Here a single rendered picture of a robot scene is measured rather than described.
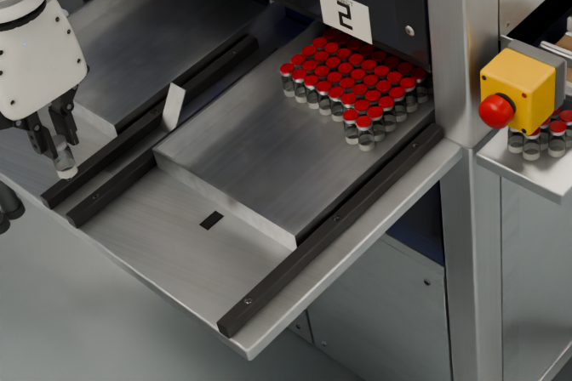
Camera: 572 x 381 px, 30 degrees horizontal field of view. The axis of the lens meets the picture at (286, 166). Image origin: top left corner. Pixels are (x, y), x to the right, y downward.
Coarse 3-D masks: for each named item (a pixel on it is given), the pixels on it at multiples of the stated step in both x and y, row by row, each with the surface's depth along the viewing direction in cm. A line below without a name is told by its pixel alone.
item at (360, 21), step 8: (320, 0) 140; (328, 0) 139; (344, 0) 136; (328, 8) 140; (336, 8) 138; (344, 8) 137; (352, 8) 136; (360, 8) 135; (368, 8) 134; (328, 16) 141; (336, 16) 140; (352, 16) 137; (360, 16) 136; (368, 16) 135; (328, 24) 142; (336, 24) 141; (352, 24) 138; (360, 24) 137; (368, 24) 136; (352, 32) 139; (360, 32) 138; (368, 32) 137; (368, 40) 138
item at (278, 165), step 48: (288, 48) 153; (240, 96) 150; (432, 96) 145; (192, 144) 146; (240, 144) 144; (288, 144) 143; (336, 144) 141; (384, 144) 140; (240, 192) 138; (288, 192) 136; (336, 192) 135; (288, 240) 129
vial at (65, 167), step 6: (66, 144) 113; (60, 150) 112; (66, 150) 113; (60, 156) 113; (66, 156) 113; (72, 156) 114; (54, 162) 114; (60, 162) 113; (66, 162) 113; (72, 162) 114; (60, 168) 114; (66, 168) 114; (72, 168) 114; (60, 174) 114; (66, 174) 114; (72, 174) 115
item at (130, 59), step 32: (96, 0) 168; (128, 0) 172; (160, 0) 171; (192, 0) 169; (224, 0) 168; (96, 32) 167; (128, 32) 166; (160, 32) 165; (192, 32) 163; (224, 32) 162; (256, 32) 160; (96, 64) 161; (128, 64) 160; (160, 64) 159; (192, 64) 153; (96, 96) 156; (128, 96) 155; (160, 96) 150; (96, 128) 151
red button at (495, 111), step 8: (488, 96) 125; (496, 96) 124; (480, 104) 125; (488, 104) 124; (496, 104) 123; (504, 104) 123; (480, 112) 125; (488, 112) 124; (496, 112) 123; (504, 112) 123; (512, 112) 124; (488, 120) 125; (496, 120) 124; (504, 120) 123; (496, 128) 125
